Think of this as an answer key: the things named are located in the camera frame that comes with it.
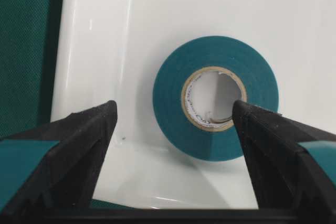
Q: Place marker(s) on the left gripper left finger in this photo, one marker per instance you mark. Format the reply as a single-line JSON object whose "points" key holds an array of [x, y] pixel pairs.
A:
{"points": [[55, 165]]}

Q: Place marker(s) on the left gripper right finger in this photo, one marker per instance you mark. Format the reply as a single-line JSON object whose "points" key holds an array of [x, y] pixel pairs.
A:
{"points": [[291, 166]]}

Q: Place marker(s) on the green tape roll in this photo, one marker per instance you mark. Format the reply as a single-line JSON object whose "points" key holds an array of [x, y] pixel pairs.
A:
{"points": [[211, 51]]}

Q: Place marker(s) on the white plastic tray case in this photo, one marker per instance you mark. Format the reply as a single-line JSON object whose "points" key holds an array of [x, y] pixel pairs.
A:
{"points": [[113, 49]]}

